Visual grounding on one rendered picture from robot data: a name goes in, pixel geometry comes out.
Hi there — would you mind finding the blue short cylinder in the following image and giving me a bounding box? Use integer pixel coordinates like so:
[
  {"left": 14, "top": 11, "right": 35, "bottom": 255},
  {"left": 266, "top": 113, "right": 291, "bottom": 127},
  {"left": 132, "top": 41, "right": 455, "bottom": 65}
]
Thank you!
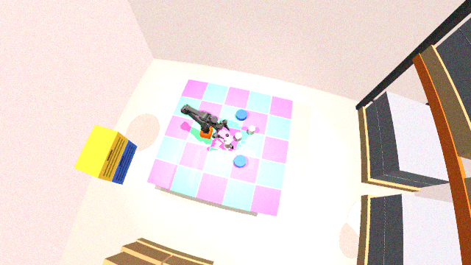
[
  {"left": 236, "top": 109, "right": 247, "bottom": 121},
  {"left": 234, "top": 155, "right": 247, "bottom": 167}
]

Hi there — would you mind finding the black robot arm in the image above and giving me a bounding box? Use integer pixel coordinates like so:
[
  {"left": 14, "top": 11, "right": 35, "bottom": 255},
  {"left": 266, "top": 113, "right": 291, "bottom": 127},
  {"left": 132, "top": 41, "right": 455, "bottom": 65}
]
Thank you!
[{"left": 180, "top": 104, "right": 224, "bottom": 134}]

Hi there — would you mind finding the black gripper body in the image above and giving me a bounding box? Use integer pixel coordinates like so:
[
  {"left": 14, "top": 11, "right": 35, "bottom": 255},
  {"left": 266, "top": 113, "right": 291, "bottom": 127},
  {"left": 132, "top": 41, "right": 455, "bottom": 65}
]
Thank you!
[{"left": 211, "top": 119, "right": 227, "bottom": 138}]

